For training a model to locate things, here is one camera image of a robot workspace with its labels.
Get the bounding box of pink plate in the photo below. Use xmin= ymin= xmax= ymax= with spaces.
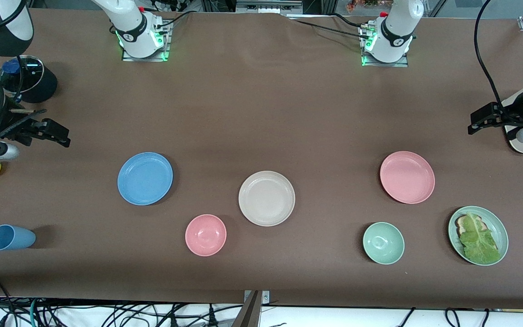
xmin=380 ymin=151 xmax=436 ymax=204

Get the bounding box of blue plate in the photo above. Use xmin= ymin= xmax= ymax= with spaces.
xmin=117 ymin=152 xmax=174 ymax=206

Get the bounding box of glass lid with blue knob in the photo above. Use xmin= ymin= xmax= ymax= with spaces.
xmin=0 ymin=54 xmax=44 ymax=95

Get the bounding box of toast slice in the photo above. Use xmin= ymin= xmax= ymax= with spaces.
xmin=455 ymin=214 xmax=484 ymax=238

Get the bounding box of blue cup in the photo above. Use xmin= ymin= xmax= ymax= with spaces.
xmin=0 ymin=224 xmax=36 ymax=251

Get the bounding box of green plate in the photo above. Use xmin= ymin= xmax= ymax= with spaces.
xmin=448 ymin=206 xmax=509 ymax=266

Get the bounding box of green lettuce leaf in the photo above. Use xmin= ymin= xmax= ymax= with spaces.
xmin=459 ymin=211 xmax=502 ymax=265

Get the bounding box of green bowl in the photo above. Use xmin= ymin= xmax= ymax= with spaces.
xmin=363 ymin=222 xmax=405 ymax=265

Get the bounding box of pink bowl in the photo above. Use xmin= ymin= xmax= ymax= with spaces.
xmin=185 ymin=214 xmax=227 ymax=257

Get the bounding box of brown table cover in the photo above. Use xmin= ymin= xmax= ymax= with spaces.
xmin=0 ymin=8 xmax=523 ymax=310

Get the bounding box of beige plate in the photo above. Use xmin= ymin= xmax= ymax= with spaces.
xmin=238 ymin=170 xmax=296 ymax=227

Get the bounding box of silver metal box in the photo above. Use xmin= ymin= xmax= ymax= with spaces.
xmin=235 ymin=0 xmax=304 ymax=15

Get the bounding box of dark stand pole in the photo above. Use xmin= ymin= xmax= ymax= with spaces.
xmin=232 ymin=291 xmax=262 ymax=327

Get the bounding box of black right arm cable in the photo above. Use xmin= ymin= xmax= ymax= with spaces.
xmin=0 ymin=54 xmax=34 ymax=142

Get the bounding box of black pot with blue handle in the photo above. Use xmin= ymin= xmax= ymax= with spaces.
xmin=0 ymin=64 xmax=58 ymax=104

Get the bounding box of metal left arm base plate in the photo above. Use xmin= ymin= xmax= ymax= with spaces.
xmin=360 ymin=26 xmax=409 ymax=68

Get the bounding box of black base cable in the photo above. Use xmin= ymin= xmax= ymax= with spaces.
xmin=153 ymin=8 xmax=208 ymax=35
xmin=331 ymin=12 xmax=369 ymax=30
xmin=291 ymin=18 xmax=372 ymax=40

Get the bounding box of metal table edge bracket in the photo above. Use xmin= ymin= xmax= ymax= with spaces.
xmin=242 ymin=290 xmax=271 ymax=306

